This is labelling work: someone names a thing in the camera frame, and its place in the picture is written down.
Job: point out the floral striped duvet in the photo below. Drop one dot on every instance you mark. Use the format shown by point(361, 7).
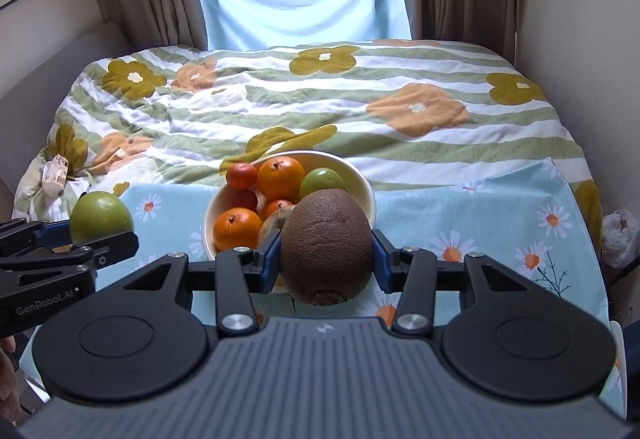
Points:
point(407, 114)

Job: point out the orange at bowl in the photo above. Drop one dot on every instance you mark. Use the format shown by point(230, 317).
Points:
point(280, 178)
point(236, 227)

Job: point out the white crumpled packet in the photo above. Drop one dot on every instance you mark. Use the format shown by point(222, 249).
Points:
point(54, 176)

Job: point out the red cherry tomato left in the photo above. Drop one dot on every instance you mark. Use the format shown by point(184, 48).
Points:
point(246, 199)

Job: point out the orange at bowl back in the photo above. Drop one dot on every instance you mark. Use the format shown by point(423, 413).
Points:
point(280, 178)

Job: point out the green apple in bowl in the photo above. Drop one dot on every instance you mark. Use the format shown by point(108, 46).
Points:
point(320, 179)

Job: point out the brown kiwi fruit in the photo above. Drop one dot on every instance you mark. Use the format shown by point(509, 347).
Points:
point(326, 249)

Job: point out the small reddish orange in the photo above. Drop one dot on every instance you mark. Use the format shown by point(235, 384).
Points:
point(241, 176)

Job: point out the grey bed headboard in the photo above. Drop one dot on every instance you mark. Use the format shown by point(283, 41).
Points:
point(28, 109)

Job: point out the light blue daisy cloth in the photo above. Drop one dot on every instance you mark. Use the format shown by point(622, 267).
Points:
point(523, 350)

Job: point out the large yellow-brown apple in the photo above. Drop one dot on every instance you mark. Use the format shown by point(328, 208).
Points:
point(274, 222)

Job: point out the orange at bowl left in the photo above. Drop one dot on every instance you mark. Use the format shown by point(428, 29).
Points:
point(236, 227)

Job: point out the person's left hand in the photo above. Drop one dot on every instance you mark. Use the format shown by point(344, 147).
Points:
point(9, 397)

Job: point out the green apple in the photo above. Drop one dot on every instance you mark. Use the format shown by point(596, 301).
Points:
point(97, 215)
point(320, 179)

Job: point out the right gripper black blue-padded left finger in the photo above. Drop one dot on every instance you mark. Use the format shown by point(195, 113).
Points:
point(233, 276)

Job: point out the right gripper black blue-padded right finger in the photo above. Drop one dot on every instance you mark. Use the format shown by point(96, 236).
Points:
point(417, 275)

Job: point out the white plastic bag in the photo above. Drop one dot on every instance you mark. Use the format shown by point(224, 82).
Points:
point(620, 238)

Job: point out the large orange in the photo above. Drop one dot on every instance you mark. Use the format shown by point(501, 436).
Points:
point(278, 206)

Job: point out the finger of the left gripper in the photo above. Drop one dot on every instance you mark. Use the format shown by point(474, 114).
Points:
point(97, 254)
point(19, 237)

